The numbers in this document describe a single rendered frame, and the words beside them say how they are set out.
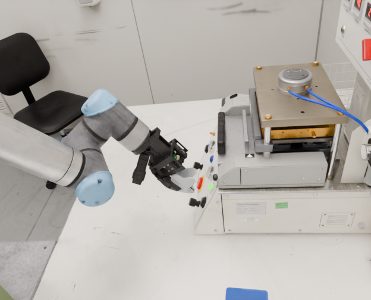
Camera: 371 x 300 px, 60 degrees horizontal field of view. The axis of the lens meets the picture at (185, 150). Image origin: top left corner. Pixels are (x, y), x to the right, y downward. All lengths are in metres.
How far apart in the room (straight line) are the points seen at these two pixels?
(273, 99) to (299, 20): 1.59
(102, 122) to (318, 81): 0.53
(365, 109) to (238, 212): 0.39
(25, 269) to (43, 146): 0.53
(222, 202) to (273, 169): 0.16
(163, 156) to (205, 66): 1.66
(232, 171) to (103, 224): 0.47
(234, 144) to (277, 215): 0.22
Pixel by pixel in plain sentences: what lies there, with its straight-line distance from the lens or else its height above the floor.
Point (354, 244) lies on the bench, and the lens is 0.97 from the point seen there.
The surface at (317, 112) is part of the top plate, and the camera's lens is 0.75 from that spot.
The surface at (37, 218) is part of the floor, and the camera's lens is 2.35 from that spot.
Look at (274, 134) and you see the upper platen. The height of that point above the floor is 1.05.
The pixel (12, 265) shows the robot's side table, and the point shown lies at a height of 0.75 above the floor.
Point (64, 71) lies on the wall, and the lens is 2.64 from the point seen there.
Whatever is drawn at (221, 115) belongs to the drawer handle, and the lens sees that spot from 0.93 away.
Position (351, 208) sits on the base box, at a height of 0.86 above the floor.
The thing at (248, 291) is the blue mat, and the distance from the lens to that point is 0.86.
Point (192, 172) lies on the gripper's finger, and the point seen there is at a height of 0.93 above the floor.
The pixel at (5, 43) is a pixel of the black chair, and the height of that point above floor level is 0.93.
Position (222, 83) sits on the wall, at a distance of 2.45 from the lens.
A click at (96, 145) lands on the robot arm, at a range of 0.74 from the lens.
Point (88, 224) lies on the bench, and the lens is 1.08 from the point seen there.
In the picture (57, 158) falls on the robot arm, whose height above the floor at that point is 1.17.
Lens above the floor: 1.51
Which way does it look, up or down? 38 degrees down
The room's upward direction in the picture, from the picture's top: 9 degrees counter-clockwise
